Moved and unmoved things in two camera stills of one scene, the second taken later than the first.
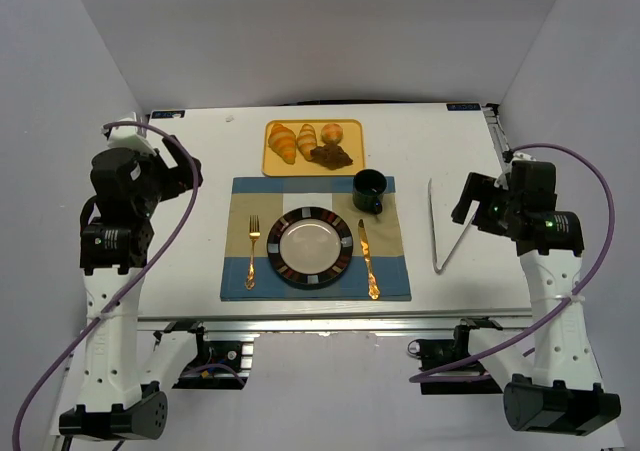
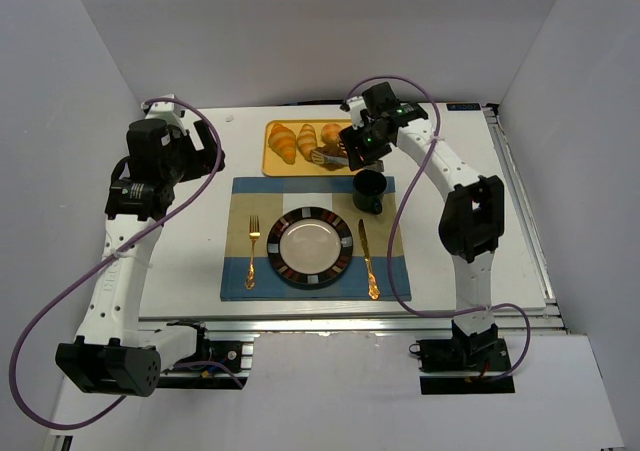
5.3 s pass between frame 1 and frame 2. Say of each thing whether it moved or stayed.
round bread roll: stayed
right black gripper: moved
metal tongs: moved
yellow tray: stayed
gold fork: stayed
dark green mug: stayed
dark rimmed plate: stayed
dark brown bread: stayed
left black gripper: moved
